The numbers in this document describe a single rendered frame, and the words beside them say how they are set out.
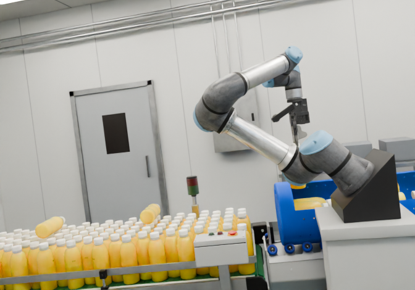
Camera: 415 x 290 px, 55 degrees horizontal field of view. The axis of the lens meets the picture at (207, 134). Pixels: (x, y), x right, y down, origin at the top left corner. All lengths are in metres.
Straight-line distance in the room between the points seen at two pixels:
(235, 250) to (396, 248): 0.55
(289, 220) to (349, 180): 0.39
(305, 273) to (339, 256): 0.42
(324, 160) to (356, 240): 0.28
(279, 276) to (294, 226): 0.23
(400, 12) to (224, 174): 2.95
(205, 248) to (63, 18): 5.11
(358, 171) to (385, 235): 0.22
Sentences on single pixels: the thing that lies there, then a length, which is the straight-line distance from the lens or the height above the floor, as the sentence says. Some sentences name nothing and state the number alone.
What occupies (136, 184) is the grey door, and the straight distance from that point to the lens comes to 5.69.
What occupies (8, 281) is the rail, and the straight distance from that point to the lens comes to 2.04.
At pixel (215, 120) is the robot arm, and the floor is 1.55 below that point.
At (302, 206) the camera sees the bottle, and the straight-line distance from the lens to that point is 1.82.
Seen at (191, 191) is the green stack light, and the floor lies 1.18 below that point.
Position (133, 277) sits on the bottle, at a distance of 1.83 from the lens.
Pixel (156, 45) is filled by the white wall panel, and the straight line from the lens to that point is 5.63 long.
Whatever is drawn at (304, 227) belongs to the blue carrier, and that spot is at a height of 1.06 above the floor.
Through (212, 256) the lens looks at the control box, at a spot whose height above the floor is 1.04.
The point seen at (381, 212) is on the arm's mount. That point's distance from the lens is 1.48.
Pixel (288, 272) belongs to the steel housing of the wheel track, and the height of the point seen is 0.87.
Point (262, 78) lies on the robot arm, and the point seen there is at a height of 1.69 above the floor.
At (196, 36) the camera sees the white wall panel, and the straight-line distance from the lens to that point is 5.49.
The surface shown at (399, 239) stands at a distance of 1.46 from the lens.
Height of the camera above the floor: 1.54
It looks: 2 degrees down
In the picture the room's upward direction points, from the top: 7 degrees counter-clockwise
